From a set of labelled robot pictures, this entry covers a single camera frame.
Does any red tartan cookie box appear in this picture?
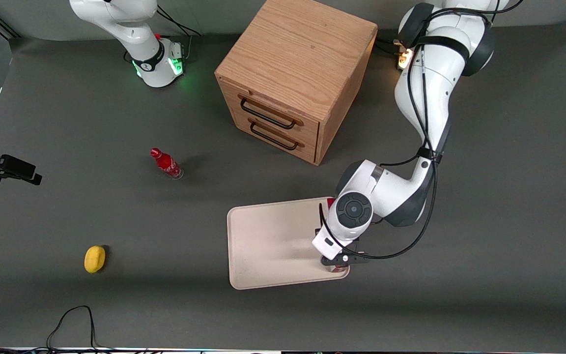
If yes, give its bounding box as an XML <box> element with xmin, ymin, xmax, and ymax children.
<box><xmin>326</xmin><ymin>198</ymin><xmax>348</xmax><ymax>274</ymax></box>

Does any beige plastic tray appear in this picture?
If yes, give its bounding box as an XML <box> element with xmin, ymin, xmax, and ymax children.
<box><xmin>227</xmin><ymin>197</ymin><xmax>351</xmax><ymax>291</ymax></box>

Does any yellow lemon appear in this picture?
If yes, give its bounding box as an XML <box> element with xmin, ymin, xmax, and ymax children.
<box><xmin>84</xmin><ymin>245</ymin><xmax>107</xmax><ymax>274</ymax></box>

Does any wooden drawer front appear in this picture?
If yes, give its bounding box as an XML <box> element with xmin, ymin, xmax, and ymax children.
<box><xmin>229</xmin><ymin>106</ymin><xmax>319</xmax><ymax>165</ymax></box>
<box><xmin>219</xmin><ymin>83</ymin><xmax>321</xmax><ymax>144</ymax></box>

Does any red cola bottle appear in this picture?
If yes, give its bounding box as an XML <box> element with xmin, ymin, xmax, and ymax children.
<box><xmin>150</xmin><ymin>147</ymin><xmax>184</xmax><ymax>180</ymax></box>

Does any wooden drawer cabinet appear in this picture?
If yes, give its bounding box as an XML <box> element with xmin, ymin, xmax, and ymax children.
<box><xmin>214</xmin><ymin>0</ymin><xmax>378</xmax><ymax>166</ymax></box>

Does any black metal drawer handle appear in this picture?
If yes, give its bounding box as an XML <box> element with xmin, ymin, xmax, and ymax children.
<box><xmin>240</xmin><ymin>97</ymin><xmax>305</xmax><ymax>130</ymax></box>
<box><xmin>250</xmin><ymin>120</ymin><xmax>305</xmax><ymax>151</ymax></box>

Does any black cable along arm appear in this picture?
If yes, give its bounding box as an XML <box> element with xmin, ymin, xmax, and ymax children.
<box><xmin>318</xmin><ymin>0</ymin><xmax>524</xmax><ymax>261</ymax></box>

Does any black looped cable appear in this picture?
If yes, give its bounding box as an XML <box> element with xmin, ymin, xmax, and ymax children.
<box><xmin>46</xmin><ymin>305</ymin><xmax>103</xmax><ymax>353</ymax></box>

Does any black cable at arm base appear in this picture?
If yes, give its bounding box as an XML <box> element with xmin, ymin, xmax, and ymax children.
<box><xmin>157</xmin><ymin>5</ymin><xmax>201</xmax><ymax>60</ymax></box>

